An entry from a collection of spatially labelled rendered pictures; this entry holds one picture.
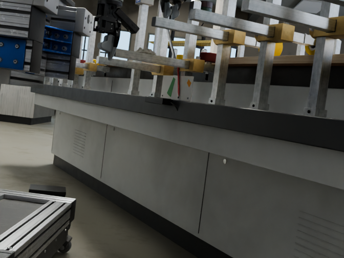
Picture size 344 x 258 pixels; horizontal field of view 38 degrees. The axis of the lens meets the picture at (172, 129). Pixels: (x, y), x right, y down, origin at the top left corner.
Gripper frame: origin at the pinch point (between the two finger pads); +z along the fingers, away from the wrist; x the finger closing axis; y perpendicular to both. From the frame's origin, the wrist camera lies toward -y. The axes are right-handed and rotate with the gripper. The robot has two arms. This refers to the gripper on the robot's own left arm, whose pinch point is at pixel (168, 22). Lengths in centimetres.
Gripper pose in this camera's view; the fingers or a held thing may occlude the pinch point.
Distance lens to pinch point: 210.3
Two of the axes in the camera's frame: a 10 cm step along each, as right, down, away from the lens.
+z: -1.2, 9.9, 0.5
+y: 4.7, 1.1, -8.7
